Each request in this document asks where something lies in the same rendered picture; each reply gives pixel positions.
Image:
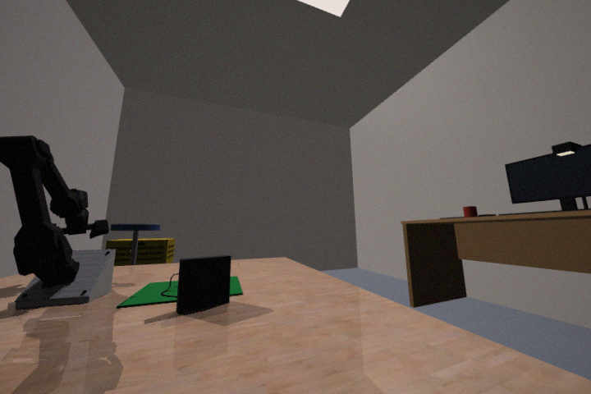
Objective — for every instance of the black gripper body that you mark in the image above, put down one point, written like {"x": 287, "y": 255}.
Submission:
{"x": 100, "y": 226}

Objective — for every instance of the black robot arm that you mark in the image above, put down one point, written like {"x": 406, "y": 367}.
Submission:
{"x": 40, "y": 246}

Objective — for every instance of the black square panel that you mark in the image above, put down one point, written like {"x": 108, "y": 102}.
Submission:
{"x": 203, "y": 282}

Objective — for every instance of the green circuit board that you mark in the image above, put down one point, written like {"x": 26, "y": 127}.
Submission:
{"x": 152, "y": 293}

